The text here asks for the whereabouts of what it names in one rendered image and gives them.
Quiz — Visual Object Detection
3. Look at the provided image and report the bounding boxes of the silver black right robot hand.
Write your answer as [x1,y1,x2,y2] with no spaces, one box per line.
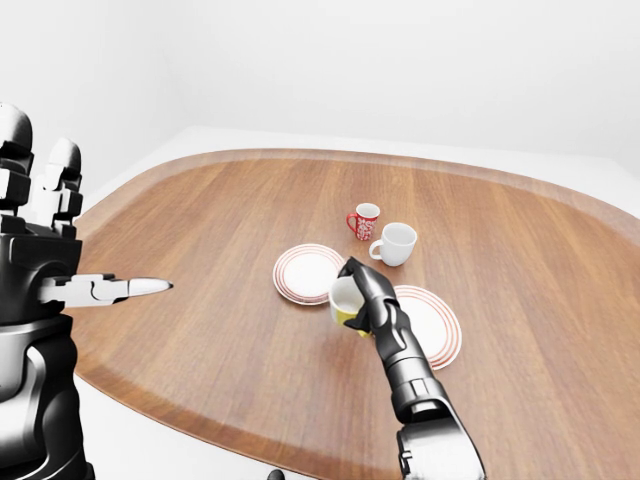
[336,256,414,351]

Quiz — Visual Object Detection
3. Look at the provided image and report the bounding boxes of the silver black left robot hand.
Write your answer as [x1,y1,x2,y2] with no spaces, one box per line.
[0,103,175,329]

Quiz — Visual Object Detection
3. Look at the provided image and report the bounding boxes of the yellow and white mug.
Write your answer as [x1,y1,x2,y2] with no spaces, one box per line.
[328,276,375,340]

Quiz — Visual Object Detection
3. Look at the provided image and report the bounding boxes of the plain white mug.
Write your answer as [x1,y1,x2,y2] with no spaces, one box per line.
[368,222,418,268]

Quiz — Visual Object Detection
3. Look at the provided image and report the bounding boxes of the white plate with red rings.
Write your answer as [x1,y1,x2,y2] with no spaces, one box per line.
[393,284,463,372]
[272,243,347,307]

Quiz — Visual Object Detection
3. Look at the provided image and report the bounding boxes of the red patterned mug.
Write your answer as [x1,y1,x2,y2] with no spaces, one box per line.
[345,202,382,242]

